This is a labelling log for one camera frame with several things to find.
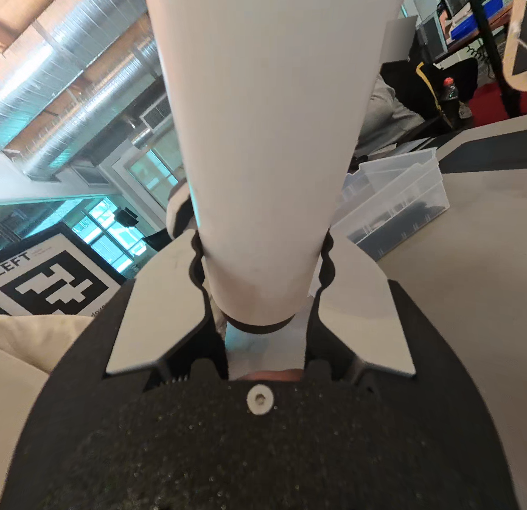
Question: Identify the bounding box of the white bottle with black cap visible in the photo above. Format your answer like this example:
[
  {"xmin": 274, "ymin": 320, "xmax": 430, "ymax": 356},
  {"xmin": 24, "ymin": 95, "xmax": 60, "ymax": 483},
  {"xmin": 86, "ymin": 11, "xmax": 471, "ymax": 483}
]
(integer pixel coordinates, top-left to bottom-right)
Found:
[{"xmin": 141, "ymin": 0, "xmax": 411, "ymax": 334}]

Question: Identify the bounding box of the white air vent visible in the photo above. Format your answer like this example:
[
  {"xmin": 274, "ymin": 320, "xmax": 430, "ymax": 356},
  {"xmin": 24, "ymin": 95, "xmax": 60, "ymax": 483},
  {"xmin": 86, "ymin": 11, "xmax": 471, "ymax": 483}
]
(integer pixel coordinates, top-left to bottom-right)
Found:
[{"xmin": 139, "ymin": 94, "xmax": 175, "ymax": 130}]

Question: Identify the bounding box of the dark bottle with red cap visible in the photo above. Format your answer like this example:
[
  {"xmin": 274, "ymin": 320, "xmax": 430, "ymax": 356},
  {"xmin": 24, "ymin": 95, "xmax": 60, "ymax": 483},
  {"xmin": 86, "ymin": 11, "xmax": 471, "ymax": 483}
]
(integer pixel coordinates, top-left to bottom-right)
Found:
[{"xmin": 440, "ymin": 77, "xmax": 461, "ymax": 129}]

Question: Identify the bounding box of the red box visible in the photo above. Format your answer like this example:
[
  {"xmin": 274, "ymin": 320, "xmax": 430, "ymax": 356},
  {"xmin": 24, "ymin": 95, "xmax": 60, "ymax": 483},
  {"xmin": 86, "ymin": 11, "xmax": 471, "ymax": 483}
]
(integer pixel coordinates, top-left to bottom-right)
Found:
[{"xmin": 467, "ymin": 81, "xmax": 527, "ymax": 128}]

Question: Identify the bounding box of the grey desk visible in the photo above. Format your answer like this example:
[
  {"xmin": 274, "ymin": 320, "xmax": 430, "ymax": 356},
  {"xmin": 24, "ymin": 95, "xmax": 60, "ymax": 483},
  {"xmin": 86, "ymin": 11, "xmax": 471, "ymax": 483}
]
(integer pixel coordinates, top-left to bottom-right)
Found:
[{"xmin": 346, "ymin": 115, "xmax": 527, "ymax": 510}]

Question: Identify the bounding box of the black backpack with yellow stripe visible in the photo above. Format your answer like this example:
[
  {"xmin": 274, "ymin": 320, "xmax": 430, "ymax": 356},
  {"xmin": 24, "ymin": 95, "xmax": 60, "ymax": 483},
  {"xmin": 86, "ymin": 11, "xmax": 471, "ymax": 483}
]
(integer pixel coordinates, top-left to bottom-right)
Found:
[{"xmin": 380, "ymin": 57, "xmax": 480, "ymax": 129}]

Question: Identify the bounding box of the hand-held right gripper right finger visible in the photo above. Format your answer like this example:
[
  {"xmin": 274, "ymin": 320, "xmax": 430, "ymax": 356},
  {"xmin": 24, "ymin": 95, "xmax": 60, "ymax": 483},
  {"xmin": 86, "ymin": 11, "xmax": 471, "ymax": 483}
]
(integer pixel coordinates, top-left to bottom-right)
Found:
[{"xmin": 315, "ymin": 229, "xmax": 416, "ymax": 379}]

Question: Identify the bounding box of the wooden table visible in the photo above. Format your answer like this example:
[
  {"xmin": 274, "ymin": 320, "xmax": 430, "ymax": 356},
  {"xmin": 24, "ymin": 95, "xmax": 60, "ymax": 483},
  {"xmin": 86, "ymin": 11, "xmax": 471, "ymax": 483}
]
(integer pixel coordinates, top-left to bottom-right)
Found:
[{"xmin": 436, "ymin": 8, "xmax": 513, "ymax": 62}]

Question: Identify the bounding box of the black stand pole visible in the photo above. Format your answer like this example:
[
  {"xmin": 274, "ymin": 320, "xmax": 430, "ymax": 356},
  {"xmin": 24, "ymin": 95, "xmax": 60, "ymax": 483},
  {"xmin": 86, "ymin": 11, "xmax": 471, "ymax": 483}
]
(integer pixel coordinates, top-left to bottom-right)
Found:
[{"xmin": 463, "ymin": 0, "xmax": 527, "ymax": 117}]

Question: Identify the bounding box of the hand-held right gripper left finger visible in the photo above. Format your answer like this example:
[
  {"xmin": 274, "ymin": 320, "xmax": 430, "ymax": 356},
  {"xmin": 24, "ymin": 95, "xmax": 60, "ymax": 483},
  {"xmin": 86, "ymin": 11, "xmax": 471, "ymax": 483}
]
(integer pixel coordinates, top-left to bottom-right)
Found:
[{"xmin": 105, "ymin": 229, "xmax": 215, "ymax": 377}]

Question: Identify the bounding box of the blue parts bin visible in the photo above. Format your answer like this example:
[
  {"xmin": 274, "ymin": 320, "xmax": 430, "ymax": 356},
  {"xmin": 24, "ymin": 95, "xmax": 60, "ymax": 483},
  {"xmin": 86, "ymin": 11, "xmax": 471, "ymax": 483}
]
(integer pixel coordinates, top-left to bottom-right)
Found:
[{"xmin": 450, "ymin": 0, "xmax": 506, "ymax": 38}]

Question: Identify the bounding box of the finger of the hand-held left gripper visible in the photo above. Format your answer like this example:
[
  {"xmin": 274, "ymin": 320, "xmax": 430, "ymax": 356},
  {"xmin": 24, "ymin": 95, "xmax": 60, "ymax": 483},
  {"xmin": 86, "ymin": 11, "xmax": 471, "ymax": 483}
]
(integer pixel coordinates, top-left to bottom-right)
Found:
[{"xmin": 166, "ymin": 179, "xmax": 199, "ymax": 239}]

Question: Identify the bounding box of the grey computer case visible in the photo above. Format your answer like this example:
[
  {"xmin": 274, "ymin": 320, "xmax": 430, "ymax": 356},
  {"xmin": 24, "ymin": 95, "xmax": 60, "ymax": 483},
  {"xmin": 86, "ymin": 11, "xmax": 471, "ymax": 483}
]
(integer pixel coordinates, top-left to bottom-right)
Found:
[{"xmin": 415, "ymin": 11, "xmax": 448, "ymax": 63}]

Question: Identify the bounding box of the black board on wooden panel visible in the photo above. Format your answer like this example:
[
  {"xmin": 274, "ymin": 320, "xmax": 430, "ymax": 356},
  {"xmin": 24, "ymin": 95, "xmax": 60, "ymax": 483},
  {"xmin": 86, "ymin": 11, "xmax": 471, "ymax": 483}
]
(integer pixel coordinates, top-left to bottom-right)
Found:
[{"xmin": 503, "ymin": 0, "xmax": 527, "ymax": 92}]

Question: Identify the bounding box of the clear plastic bin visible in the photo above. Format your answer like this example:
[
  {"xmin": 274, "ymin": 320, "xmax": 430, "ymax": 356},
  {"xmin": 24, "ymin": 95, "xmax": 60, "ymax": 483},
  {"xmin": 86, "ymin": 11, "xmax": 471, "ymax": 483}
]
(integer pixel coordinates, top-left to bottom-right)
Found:
[{"xmin": 329, "ymin": 147, "xmax": 450, "ymax": 262}]

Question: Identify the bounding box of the person's left forearm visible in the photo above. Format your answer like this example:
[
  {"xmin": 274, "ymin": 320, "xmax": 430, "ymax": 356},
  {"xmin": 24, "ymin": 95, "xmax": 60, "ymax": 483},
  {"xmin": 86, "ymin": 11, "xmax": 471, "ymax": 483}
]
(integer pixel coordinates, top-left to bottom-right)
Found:
[{"xmin": 0, "ymin": 314, "xmax": 95, "ymax": 373}]

